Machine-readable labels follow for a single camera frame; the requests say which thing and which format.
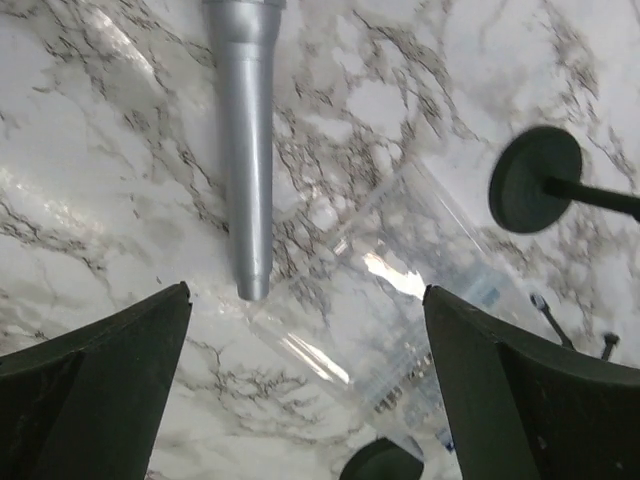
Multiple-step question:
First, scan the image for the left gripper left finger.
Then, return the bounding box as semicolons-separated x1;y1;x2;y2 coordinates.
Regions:
1;282;192;479

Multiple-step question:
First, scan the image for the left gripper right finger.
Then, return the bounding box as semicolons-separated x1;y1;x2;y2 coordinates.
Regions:
423;286;639;479

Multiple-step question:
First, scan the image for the shock mount round base stand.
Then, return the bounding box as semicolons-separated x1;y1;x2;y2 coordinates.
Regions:
339;438;424;480

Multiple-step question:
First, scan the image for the silver microphone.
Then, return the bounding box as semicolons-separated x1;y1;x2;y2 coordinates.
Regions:
204;1;286;301

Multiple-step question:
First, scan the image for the round base stand, glitter mic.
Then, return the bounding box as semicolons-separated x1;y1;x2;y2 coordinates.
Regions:
488;125;639;234

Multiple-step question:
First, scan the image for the clear screw organizer box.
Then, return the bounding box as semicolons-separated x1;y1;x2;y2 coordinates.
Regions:
249;163;553;457

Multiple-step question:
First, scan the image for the black tripod shock mount stand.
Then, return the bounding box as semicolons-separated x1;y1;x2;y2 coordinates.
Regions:
529;292;620;362

